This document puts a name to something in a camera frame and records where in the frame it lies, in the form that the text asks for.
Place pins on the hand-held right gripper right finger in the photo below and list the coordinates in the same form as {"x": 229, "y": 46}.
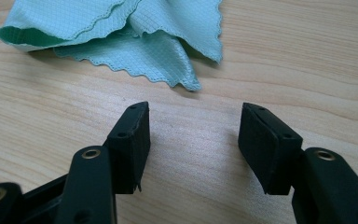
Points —
{"x": 268, "y": 152}

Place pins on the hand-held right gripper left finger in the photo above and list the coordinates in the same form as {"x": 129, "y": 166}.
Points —
{"x": 130, "y": 149}

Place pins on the light teal cleaning cloth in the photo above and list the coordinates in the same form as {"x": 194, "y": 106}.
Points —
{"x": 155, "y": 46}

